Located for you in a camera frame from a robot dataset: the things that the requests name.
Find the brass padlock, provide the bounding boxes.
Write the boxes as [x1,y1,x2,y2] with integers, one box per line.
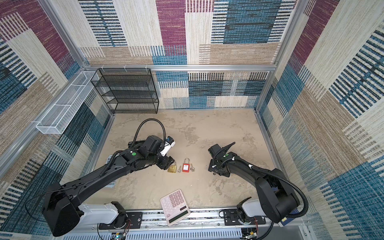
[168,164,177,173]

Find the red safety padlock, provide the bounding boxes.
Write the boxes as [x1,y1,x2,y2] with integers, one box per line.
[182,158,191,173]

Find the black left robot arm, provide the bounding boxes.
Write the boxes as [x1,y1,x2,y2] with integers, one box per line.
[24,119,175,237]

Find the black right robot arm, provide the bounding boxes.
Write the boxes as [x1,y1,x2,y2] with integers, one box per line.
[208,142,309,240]

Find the black stapler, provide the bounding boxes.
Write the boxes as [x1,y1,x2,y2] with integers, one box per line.
[128,141,142,148]

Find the pink calculator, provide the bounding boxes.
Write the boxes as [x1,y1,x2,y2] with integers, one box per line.
[160,189,191,226]

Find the treehouse paperback book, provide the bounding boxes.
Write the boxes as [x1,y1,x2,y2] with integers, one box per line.
[105,155,117,188]

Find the dark blue hardcover book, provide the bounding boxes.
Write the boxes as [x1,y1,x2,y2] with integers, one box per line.
[279,209,300,227]

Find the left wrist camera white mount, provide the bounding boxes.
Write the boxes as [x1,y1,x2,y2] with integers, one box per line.
[161,136,175,157]

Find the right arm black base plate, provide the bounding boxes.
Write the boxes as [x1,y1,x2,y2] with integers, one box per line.
[219,209,266,226]

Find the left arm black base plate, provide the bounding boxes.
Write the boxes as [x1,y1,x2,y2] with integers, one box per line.
[98,212,143,230]

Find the black wire shelf rack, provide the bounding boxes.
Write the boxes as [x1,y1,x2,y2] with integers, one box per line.
[91,68,159,114]

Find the white wire mesh basket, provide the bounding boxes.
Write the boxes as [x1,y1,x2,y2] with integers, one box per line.
[36,71,95,135]

